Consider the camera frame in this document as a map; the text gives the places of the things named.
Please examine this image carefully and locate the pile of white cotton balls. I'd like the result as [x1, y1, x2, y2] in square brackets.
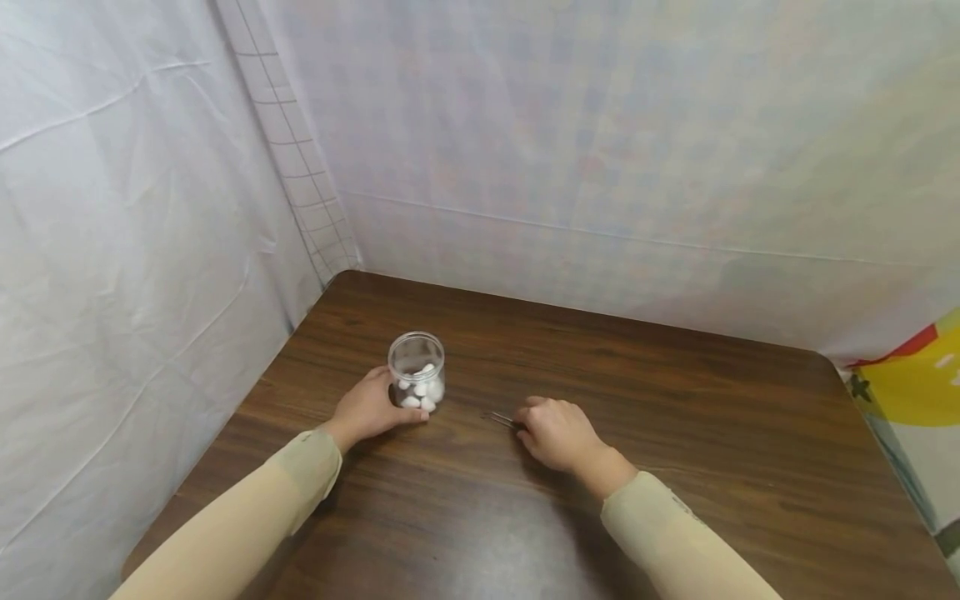
[397, 362, 446, 413]

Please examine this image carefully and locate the person's right forearm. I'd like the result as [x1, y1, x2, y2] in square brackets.
[573, 443, 785, 600]

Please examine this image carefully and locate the person's right hand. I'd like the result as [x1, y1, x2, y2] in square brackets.
[514, 396, 608, 477]

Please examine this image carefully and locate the clear plastic jar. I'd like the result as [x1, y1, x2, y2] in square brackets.
[387, 331, 447, 414]

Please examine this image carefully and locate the person's left forearm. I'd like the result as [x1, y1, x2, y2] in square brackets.
[109, 429, 344, 600]

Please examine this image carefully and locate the person's left hand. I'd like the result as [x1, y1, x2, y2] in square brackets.
[323, 365, 431, 454]

